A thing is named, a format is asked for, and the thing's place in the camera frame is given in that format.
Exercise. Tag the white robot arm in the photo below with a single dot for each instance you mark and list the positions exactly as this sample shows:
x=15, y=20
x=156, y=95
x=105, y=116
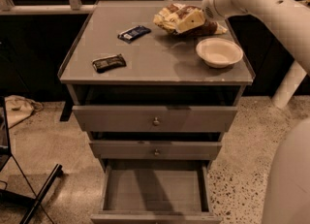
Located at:
x=287, y=195

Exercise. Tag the beige cloth bag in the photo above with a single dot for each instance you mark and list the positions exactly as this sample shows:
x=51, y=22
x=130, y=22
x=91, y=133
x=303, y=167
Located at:
x=19, y=108

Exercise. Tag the blue snack bar wrapper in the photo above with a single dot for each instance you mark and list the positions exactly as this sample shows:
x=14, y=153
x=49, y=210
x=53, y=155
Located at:
x=133, y=33

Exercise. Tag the white diagonal pole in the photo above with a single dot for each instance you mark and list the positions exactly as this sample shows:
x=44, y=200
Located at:
x=288, y=86

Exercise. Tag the dark green snack bar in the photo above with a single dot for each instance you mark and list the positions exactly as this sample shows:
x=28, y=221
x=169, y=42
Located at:
x=104, y=64

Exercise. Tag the brown chip bag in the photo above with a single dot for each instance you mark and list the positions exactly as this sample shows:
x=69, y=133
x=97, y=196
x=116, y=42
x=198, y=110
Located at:
x=166, y=18

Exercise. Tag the bottom grey open drawer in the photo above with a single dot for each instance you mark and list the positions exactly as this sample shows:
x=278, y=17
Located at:
x=156, y=192

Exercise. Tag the white paper bowl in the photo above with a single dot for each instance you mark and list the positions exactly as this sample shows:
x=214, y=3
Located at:
x=218, y=52

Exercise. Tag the top grey drawer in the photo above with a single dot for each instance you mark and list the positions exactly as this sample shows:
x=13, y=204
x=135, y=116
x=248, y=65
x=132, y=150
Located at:
x=154, y=118

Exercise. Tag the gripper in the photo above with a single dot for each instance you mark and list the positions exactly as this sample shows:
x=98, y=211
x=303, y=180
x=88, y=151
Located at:
x=213, y=7

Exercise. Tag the grey drawer cabinet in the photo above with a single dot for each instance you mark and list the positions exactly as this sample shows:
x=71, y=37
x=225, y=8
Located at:
x=161, y=71

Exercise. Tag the middle grey drawer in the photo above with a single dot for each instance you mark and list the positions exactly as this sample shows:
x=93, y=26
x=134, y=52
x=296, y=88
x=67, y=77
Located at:
x=155, y=150

